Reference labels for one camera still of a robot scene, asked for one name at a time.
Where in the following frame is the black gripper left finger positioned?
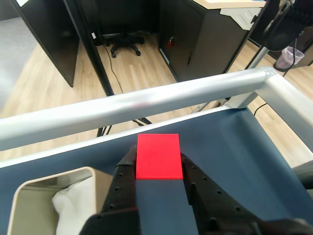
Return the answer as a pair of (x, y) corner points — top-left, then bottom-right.
(80, 145), (142, 235)

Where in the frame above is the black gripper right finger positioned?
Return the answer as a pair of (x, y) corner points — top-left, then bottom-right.
(180, 152), (263, 235)

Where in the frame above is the red cube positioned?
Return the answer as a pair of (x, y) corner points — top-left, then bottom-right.
(135, 133), (184, 181)

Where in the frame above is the beige square box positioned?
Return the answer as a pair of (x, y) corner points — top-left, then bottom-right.
(7, 166), (115, 235)

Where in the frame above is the white cloth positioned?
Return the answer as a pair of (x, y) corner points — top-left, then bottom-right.
(51, 178), (98, 235)

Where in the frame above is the dark table mat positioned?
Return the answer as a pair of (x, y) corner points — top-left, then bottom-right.
(0, 107), (309, 235)

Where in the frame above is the black tripod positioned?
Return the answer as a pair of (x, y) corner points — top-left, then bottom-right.
(64, 0), (153, 138)

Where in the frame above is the black office chair base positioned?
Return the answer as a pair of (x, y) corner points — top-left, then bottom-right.
(104, 24), (145, 58)

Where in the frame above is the silver metal stand leg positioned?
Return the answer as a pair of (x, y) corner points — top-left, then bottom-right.
(246, 46), (270, 72)

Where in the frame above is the black desk partition panel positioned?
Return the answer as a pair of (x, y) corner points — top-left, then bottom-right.
(11, 0), (81, 88)

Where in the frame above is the black desk cabinet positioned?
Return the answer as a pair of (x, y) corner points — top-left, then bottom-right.
(158, 0), (266, 83)

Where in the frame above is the waste bin with bag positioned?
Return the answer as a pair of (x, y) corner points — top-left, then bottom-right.
(273, 46), (305, 72)

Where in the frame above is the black mesh office chair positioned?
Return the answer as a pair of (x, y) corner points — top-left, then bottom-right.
(261, 0), (313, 52)

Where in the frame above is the pale grey desk panel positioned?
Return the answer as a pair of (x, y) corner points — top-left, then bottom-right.
(219, 4), (266, 31)

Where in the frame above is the silver metal frame rail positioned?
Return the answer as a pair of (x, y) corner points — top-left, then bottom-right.
(0, 65), (313, 169)

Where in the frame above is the black floor cable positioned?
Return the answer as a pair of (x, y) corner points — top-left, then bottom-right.
(104, 44), (124, 95)

